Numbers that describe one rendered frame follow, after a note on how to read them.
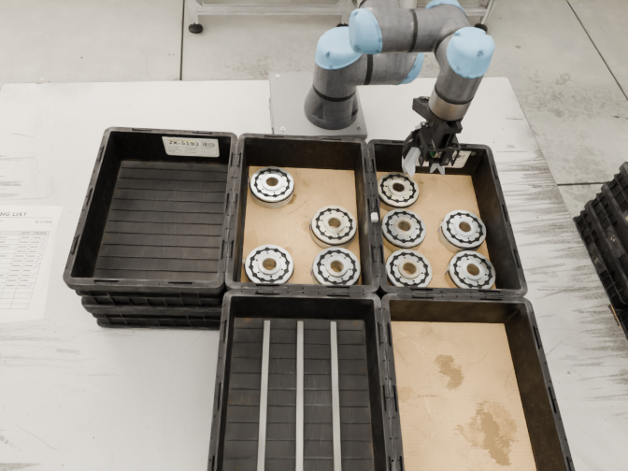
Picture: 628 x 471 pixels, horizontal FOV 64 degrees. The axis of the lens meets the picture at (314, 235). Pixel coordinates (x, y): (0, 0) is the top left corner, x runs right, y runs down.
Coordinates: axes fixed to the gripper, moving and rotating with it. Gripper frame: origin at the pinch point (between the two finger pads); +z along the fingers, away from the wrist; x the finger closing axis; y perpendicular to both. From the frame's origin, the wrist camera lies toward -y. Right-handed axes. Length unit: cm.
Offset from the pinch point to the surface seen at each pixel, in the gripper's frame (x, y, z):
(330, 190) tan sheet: -18.8, -2.5, 10.5
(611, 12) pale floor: 198, -192, 94
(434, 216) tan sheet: 5.1, 6.8, 10.5
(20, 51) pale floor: -148, -162, 94
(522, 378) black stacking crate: 12.1, 47.3, 8.1
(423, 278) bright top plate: -2.6, 24.5, 7.5
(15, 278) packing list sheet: -93, 9, 23
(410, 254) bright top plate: -4.1, 18.3, 7.6
